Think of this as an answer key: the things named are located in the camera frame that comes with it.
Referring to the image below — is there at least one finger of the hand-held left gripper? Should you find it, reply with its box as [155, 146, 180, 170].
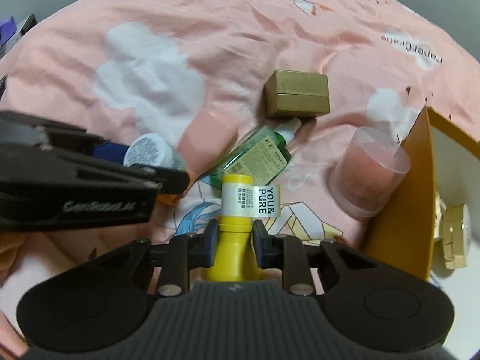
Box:
[41, 125, 130, 164]
[124, 164, 190, 196]

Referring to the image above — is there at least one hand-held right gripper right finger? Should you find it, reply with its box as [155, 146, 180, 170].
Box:
[253, 219, 387, 297]

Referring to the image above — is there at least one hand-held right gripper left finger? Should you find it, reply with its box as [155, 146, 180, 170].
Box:
[84, 218, 219, 298]

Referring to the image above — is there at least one yellow bottle with white label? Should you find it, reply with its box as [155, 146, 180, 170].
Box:
[205, 173, 283, 283]

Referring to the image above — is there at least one clear jar with white label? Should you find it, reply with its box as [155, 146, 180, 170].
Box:
[124, 133, 186, 171]

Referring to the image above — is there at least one orange cardboard box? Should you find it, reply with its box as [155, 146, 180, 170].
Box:
[362, 105, 480, 297]

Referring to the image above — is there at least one round gold compact case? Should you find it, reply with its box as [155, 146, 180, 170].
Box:
[437, 202, 471, 269]

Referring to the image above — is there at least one person's left forearm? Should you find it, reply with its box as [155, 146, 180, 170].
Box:
[0, 232, 27, 282]

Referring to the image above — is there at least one pink bottle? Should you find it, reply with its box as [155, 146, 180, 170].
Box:
[155, 108, 239, 207]

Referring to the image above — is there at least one pink printed blanket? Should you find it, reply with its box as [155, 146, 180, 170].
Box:
[0, 0, 480, 301]

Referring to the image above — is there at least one green glass bottle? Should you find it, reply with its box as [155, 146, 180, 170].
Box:
[210, 117, 302, 192]

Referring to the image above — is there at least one clear container with pink sponge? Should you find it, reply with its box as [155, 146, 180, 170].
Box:
[330, 127, 412, 219]

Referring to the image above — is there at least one grey box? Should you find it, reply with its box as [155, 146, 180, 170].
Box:
[17, 14, 38, 37]

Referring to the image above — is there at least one small brown cardboard box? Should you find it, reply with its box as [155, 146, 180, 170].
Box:
[262, 69, 331, 121]

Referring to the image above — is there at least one purple box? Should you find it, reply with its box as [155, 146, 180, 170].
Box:
[0, 17, 19, 47]

